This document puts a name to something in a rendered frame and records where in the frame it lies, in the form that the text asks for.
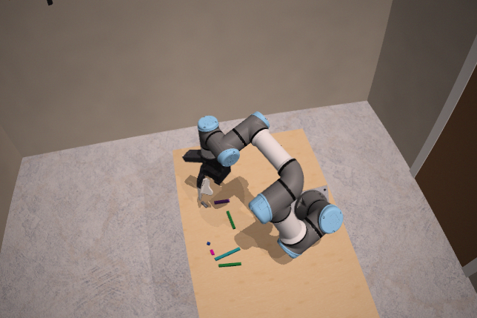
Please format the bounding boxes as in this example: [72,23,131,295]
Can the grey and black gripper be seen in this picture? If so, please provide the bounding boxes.
[197,150,231,201]

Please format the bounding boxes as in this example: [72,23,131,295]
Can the turquoise rod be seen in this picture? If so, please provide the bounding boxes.
[215,247,240,261]

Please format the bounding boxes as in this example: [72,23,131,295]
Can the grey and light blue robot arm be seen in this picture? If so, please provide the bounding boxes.
[182,112,343,259]

